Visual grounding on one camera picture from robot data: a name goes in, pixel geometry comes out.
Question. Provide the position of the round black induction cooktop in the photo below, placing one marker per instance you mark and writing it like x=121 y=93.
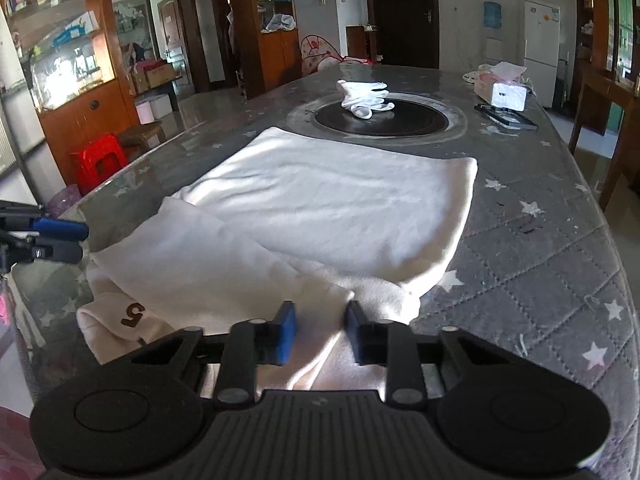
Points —
x=414 y=120

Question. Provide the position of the white sweatshirt garment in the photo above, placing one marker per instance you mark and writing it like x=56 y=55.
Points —
x=288 y=218

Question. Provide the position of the wooden shelf cabinet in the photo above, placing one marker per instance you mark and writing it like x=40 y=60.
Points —
x=265 y=34

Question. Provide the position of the white glove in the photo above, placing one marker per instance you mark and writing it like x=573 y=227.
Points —
x=363 y=99

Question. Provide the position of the wooden side table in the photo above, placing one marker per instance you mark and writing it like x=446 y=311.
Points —
x=598 y=93

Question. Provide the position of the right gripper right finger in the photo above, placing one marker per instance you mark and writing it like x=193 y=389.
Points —
x=391 y=345

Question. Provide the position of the red plastic stool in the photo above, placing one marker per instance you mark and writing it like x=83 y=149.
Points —
x=97 y=162

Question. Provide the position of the grey star-patterned table cover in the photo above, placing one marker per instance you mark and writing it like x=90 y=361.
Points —
x=529 y=344

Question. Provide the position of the red polka-dot play tent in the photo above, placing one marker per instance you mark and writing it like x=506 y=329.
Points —
x=318 y=54

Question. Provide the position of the water dispenser with blue bottle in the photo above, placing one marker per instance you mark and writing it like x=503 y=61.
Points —
x=492 y=21

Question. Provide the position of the floral cloth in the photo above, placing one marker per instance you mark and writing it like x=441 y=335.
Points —
x=471 y=77

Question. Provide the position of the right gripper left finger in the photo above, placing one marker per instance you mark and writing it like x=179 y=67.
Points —
x=249 y=345

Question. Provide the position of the wooden display shelf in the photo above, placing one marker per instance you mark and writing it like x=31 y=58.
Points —
x=607 y=40

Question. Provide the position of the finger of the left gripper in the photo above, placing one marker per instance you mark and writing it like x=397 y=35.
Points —
x=51 y=228
x=28 y=251

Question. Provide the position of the white tissue box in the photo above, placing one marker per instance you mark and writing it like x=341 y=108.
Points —
x=501 y=86

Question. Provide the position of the white refrigerator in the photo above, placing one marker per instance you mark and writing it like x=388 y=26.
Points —
x=540 y=48

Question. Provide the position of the white pink storage bins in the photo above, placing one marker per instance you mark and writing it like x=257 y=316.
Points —
x=153 y=108

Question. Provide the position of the glass-front wooden cabinet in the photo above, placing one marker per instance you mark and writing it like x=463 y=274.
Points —
x=70 y=56

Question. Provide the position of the dark wooden door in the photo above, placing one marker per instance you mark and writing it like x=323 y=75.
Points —
x=406 y=31

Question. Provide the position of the cardboard box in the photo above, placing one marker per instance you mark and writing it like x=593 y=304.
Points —
x=150 y=77

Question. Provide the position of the black smartphone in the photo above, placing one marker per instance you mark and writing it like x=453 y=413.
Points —
x=506 y=118

